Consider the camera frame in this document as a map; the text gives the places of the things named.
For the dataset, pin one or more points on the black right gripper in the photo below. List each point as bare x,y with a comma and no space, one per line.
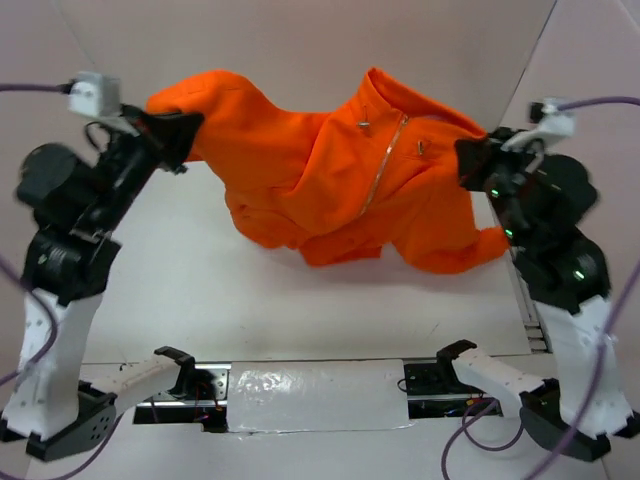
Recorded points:
477,154

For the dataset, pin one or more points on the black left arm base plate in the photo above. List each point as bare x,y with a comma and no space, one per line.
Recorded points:
204,401

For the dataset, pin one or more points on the orange jacket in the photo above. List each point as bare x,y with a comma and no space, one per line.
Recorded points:
339,186

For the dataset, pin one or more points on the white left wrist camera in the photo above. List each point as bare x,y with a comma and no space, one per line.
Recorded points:
95,95

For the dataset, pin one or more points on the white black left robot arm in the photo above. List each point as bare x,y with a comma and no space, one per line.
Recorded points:
54,411

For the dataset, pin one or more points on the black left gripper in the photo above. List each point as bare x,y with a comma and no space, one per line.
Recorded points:
167,137

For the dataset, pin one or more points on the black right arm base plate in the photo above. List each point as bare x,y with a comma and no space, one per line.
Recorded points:
434,391

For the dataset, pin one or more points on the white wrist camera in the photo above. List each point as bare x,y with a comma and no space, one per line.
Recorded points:
95,95
550,126

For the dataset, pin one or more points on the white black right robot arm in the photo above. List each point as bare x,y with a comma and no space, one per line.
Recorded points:
576,412

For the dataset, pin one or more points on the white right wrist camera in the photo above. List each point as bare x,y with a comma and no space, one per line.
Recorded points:
550,126

